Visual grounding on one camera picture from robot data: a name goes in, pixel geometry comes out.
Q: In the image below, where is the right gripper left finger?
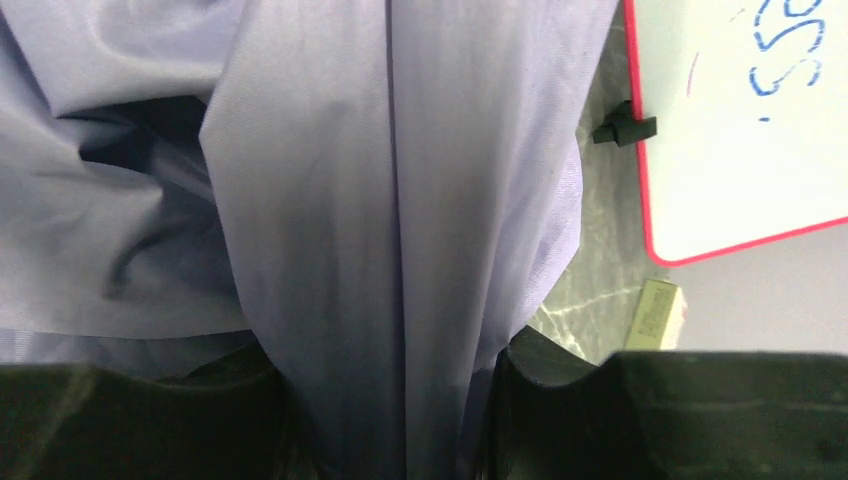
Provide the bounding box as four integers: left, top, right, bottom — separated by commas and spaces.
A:
1, 344, 318, 480

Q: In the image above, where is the red framed whiteboard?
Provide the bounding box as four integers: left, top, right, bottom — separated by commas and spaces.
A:
593, 1, 847, 267

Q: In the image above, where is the white and black folding umbrella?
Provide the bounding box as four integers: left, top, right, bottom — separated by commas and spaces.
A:
1, 1, 617, 479

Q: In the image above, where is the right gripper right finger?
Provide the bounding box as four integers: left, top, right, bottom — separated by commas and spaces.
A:
486, 328, 847, 479

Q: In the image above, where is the small cream cardboard box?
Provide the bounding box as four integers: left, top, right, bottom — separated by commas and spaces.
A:
624, 279, 687, 350

